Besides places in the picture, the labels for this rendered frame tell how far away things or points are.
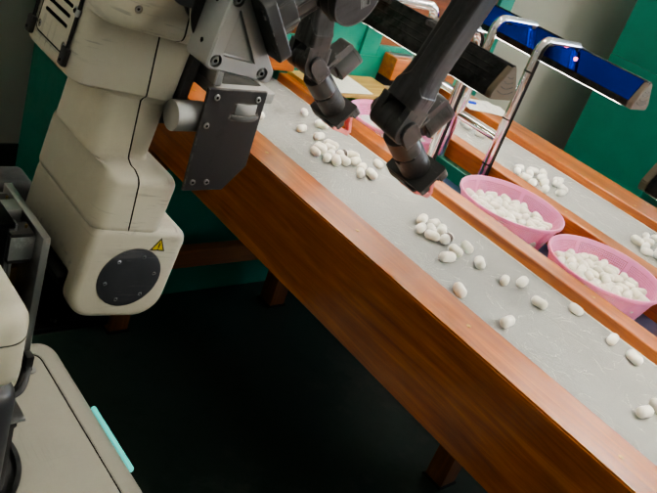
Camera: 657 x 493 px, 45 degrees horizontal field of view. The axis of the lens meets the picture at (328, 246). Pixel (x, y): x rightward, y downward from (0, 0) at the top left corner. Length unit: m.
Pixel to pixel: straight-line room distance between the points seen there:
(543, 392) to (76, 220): 0.75
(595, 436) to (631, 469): 0.07
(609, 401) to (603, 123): 3.23
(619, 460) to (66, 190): 0.89
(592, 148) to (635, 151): 0.24
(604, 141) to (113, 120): 3.64
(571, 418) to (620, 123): 3.33
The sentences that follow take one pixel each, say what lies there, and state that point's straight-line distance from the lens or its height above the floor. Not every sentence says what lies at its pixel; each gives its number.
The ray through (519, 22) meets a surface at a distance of 2.24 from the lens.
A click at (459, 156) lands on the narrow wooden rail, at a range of 2.25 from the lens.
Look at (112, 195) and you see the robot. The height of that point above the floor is 0.87.
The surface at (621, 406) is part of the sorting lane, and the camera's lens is 1.44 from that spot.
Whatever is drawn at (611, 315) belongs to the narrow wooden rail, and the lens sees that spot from 1.66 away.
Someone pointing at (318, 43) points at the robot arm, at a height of 1.02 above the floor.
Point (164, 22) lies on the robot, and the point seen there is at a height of 1.13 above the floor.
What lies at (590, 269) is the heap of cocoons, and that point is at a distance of 1.88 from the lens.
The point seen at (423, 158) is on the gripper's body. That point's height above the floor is 0.95.
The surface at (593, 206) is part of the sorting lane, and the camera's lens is 2.31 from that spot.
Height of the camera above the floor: 1.40
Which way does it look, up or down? 27 degrees down
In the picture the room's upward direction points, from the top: 20 degrees clockwise
